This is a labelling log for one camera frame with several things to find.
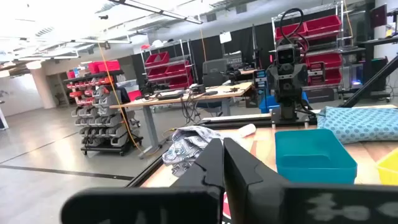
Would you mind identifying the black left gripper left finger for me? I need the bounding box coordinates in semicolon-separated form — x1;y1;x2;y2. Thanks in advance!
60;138;225;224

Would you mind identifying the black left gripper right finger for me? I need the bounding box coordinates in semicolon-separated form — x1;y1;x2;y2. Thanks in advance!
223;138;398;224

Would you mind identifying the grey square-patterned gown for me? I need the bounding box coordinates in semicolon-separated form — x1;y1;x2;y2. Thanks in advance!
162;125;240;177

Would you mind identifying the small white tube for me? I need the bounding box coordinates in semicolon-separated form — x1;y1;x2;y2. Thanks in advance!
238;123;257;138

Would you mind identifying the blue dotted cloth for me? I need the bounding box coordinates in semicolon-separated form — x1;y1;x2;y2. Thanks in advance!
316;105;398;144

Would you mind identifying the teal plastic bin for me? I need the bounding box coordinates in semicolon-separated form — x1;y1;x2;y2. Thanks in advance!
274;129;358;185

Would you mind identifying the yellow slotted plastic basket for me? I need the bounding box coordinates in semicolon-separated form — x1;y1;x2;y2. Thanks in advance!
376;148;398;186

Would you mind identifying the blue plastic tote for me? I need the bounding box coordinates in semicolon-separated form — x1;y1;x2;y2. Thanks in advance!
258;95;309;114

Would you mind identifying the light wood desk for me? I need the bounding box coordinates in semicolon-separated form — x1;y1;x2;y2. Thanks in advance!
109;82;253;156

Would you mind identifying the grey office chair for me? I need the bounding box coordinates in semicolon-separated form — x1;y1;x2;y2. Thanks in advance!
201;58;233;118

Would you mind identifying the white paper sign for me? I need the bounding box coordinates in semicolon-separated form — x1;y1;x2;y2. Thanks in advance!
219;30;233;44

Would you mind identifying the black laptop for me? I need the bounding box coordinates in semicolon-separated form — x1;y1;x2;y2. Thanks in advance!
155;89;186;101

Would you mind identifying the rolling cart with small bins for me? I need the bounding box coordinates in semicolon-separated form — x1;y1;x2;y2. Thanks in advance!
63;60;144;156

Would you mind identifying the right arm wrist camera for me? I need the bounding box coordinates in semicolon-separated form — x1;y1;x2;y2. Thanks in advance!
275;43;297;65

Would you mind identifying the black aluminium table frame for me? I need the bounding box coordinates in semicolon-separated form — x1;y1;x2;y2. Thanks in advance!
126;54;398;187

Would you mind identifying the wire shelf with red bins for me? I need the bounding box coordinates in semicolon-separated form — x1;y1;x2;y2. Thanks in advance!
271;1;354;91
139;39;195;91

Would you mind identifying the yellow cable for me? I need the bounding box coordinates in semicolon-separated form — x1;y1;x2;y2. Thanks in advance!
98;42;159;158

